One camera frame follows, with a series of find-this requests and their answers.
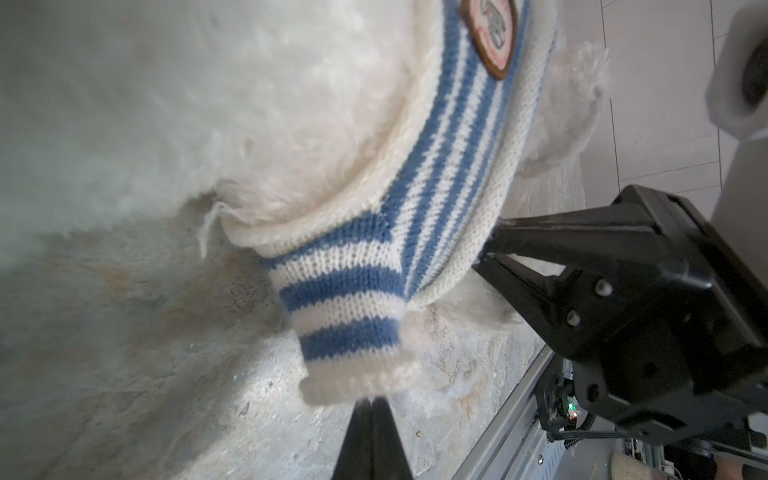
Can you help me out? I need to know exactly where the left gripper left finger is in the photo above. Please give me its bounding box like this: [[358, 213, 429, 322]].
[[331, 398, 373, 480]]

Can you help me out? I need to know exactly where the white plush teddy bear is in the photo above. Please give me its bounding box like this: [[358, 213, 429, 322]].
[[0, 0, 610, 337]]

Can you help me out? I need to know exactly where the right green circuit board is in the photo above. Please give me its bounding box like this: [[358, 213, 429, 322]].
[[534, 355, 579, 433]]

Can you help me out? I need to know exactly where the blue white striped knit sweater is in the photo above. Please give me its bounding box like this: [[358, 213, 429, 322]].
[[206, 1, 559, 406]]

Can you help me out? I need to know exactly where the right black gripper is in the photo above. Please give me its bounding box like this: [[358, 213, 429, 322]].
[[474, 186, 767, 444]]

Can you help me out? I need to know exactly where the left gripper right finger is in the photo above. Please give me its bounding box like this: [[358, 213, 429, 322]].
[[371, 397, 414, 480]]

